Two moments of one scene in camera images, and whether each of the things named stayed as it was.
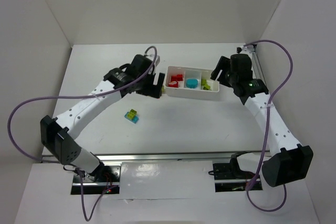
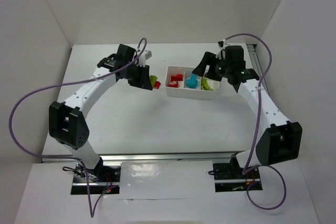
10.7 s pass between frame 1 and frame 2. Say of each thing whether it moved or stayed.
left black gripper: moved
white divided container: stayed
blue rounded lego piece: stayed
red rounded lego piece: stayed
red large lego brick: stayed
